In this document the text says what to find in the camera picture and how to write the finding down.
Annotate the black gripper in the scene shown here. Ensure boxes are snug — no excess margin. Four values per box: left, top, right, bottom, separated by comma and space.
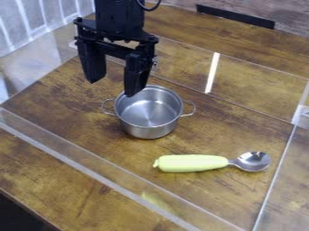
73, 0, 157, 97

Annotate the clear acrylic triangular stand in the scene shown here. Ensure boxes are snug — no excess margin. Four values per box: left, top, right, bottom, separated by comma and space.
68, 40, 77, 50

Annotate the stainless steel pot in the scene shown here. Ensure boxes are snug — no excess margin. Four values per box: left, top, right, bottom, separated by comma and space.
101, 85, 196, 139

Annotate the black strip on table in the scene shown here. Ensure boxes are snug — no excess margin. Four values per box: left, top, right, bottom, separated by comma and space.
195, 4, 275, 29

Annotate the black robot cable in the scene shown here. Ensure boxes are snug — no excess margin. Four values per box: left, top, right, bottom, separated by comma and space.
135, 0, 163, 13

